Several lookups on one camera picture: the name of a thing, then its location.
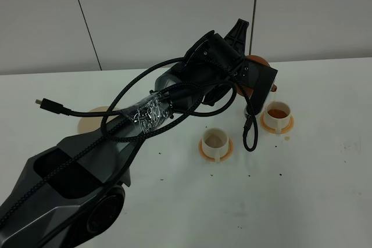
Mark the white teacup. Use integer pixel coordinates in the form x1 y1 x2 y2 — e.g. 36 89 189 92
263 101 291 135
201 128 229 163

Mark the orange saucer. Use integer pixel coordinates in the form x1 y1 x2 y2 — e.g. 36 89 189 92
260 113 295 135
198 140 234 163

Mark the beige round teapot coaster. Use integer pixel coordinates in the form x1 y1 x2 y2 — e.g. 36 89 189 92
77 106 117 134

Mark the brown clay teapot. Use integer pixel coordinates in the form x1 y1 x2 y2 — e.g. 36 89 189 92
235 55 278 98

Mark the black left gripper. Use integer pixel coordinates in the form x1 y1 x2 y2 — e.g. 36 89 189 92
155 19 249 106

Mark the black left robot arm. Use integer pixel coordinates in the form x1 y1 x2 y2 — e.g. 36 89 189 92
1 19 249 247

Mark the far white teacup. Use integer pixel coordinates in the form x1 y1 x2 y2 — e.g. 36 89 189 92
263 101 291 135

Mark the near white teacup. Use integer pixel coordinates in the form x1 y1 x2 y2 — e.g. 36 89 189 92
201 128 229 163

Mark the far orange saucer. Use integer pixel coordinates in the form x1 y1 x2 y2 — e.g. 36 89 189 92
260 113 295 135

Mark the near orange saucer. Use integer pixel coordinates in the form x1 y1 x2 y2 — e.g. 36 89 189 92
198 140 234 163

